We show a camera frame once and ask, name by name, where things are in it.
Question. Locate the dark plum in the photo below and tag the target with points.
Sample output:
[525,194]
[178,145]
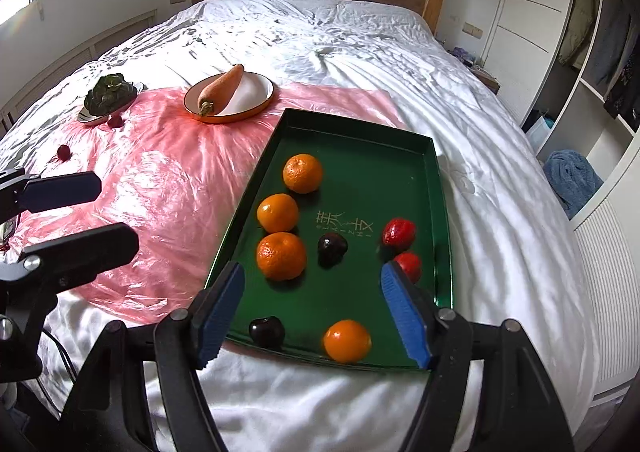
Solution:
[332,249]
[266,330]

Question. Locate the green metal tray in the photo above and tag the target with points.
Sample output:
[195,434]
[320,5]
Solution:
[360,171]

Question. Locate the silver plate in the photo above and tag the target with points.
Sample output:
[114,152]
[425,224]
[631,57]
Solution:
[90,119]

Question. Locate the grey hanging jacket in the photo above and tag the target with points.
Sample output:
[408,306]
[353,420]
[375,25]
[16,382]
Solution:
[607,46]

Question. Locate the dark leafy greens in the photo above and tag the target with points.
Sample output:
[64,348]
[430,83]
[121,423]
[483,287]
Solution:
[107,91]

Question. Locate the orange mandarin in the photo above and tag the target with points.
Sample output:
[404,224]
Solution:
[347,341]
[302,173]
[281,256]
[277,212]

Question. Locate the white paper bag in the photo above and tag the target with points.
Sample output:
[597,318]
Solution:
[540,126]

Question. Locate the carrot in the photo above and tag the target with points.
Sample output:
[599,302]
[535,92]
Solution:
[220,86]

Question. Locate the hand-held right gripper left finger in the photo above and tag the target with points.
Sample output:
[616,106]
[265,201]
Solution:
[220,312]

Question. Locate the pink plastic sheet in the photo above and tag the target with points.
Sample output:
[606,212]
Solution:
[175,171]

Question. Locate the bedside table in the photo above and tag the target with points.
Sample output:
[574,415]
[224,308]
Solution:
[487,79]

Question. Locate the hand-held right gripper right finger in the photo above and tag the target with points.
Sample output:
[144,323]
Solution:
[402,312]

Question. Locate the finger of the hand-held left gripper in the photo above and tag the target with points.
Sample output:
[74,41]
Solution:
[80,252]
[60,192]

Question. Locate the beige hanging jacket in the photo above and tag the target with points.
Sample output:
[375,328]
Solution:
[580,21]

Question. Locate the blue towel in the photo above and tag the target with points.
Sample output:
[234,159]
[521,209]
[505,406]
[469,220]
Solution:
[570,179]

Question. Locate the white plate with orange rim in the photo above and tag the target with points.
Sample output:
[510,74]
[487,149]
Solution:
[250,91]

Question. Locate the dark hanging jacket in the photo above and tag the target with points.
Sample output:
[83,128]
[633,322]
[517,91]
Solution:
[625,81]

